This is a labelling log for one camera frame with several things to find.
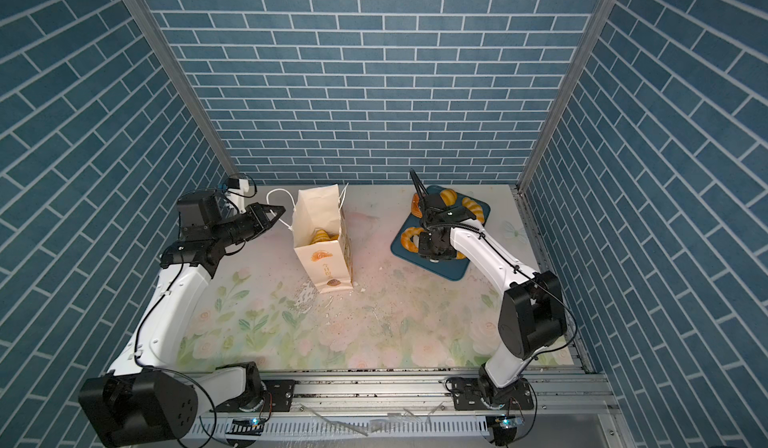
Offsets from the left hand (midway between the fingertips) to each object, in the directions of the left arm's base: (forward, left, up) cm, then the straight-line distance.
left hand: (284, 208), depth 74 cm
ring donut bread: (+9, -32, -27) cm, 43 cm away
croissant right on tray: (+24, -59, -27) cm, 69 cm away
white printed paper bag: (-8, -10, -13) cm, 18 cm away
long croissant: (+7, -4, -22) cm, 23 cm away
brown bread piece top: (+22, -37, -26) cm, 50 cm away
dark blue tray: (-2, -48, -29) cm, 56 cm away
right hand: (-2, -38, -16) cm, 41 cm away
